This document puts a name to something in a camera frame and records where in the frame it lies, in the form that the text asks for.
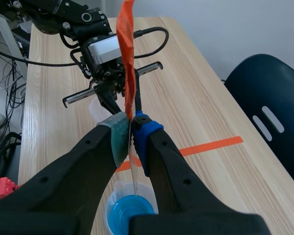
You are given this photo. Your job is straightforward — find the clear beaker with blue liquid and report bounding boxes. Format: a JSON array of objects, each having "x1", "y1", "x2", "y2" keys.
[{"x1": 105, "y1": 180, "x2": 160, "y2": 235}]

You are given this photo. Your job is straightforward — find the white metal desk leg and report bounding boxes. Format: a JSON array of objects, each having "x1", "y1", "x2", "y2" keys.
[{"x1": 0, "y1": 14, "x2": 29, "y2": 76}]

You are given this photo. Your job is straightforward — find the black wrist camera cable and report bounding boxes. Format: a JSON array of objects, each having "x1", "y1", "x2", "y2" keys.
[{"x1": 133, "y1": 26, "x2": 170, "y2": 59}]

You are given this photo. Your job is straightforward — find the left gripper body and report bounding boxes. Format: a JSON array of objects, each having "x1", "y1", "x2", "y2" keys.
[{"x1": 62, "y1": 34, "x2": 164, "y2": 109}]

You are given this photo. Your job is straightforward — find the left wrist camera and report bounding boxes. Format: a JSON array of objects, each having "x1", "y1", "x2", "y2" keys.
[{"x1": 84, "y1": 35, "x2": 125, "y2": 66}]

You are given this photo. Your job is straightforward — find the toy brick block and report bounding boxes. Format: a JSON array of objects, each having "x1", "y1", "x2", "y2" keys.
[{"x1": 0, "y1": 175, "x2": 23, "y2": 203}]

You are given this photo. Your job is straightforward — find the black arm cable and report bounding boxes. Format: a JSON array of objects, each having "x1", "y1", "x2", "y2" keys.
[{"x1": 0, "y1": 46, "x2": 78, "y2": 67}]

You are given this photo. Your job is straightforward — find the dark blue chair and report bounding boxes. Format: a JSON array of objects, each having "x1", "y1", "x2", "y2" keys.
[{"x1": 224, "y1": 53, "x2": 294, "y2": 194}]

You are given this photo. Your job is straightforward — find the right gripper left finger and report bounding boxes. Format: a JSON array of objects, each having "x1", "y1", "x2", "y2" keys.
[{"x1": 0, "y1": 112, "x2": 131, "y2": 235}]

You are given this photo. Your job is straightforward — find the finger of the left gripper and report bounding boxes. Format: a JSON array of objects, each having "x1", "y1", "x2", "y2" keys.
[
  {"x1": 96, "y1": 87, "x2": 123, "y2": 115},
  {"x1": 134, "y1": 70, "x2": 145, "y2": 115}
]

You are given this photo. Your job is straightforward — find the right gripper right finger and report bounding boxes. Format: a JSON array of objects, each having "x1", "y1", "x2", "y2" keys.
[{"x1": 128, "y1": 111, "x2": 271, "y2": 235}]

